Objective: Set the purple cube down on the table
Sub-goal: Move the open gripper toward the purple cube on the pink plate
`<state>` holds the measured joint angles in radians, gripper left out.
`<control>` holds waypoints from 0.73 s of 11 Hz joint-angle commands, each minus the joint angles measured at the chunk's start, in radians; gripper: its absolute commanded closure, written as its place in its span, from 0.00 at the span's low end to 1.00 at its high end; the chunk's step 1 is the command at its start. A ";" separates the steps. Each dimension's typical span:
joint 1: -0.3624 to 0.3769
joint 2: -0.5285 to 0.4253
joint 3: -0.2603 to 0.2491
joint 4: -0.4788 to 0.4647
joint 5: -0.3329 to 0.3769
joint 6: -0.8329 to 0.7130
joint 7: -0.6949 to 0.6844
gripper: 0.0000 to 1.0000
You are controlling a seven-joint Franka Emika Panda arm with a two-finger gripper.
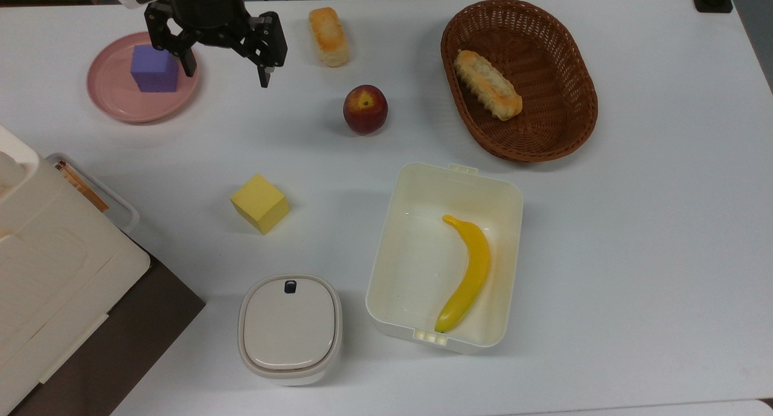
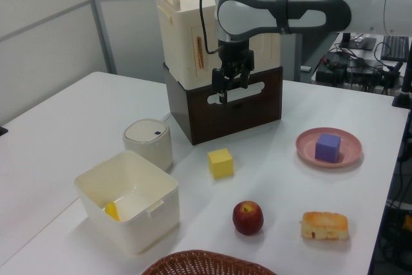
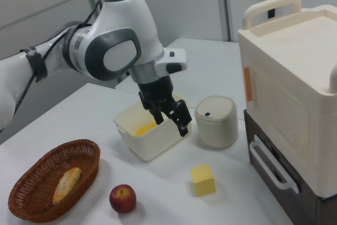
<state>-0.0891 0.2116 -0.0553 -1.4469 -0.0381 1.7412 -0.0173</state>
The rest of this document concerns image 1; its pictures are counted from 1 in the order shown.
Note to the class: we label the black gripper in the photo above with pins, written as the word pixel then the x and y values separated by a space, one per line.
pixel 208 20

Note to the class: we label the purple foam cube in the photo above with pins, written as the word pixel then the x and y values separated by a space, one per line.
pixel 152 72

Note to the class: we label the yellow foam cube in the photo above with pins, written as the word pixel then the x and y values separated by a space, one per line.
pixel 259 203

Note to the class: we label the toasted bread loaf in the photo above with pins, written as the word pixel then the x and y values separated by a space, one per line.
pixel 328 37

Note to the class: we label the pink round plate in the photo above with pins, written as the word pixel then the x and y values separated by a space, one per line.
pixel 112 96

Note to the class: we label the red apple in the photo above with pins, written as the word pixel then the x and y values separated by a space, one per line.
pixel 365 109

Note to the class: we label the orange label strip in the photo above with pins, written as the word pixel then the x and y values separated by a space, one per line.
pixel 81 186

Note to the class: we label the long crusty bread roll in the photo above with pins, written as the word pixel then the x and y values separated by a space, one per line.
pixel 488 84

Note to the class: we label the white rectangular plastic container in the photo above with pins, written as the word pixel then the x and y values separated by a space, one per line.
pixel 410 253

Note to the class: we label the white lidded round pot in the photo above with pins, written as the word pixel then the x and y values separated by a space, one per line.
pixel 290 328

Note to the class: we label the brown wicker basket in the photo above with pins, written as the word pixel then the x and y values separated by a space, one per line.
pixel 543 120

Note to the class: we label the yellow banana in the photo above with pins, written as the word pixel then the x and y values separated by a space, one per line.
pixel 471 271

